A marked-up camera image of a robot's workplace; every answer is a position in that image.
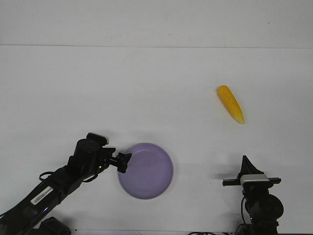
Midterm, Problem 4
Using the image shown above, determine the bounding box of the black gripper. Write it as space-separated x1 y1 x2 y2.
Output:
223 155 284 223
67 139 132 177

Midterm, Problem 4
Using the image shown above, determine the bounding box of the purple round plate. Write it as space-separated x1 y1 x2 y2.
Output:
118 142 174 200

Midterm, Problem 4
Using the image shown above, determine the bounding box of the yellow corn cob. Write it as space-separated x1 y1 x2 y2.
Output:
217 85 245 124

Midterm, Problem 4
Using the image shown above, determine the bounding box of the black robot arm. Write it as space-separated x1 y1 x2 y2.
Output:
0 139 131 235
222 155 284 235

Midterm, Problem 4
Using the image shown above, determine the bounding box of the black cable at bottom edge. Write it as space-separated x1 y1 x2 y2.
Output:
187 231 227 235

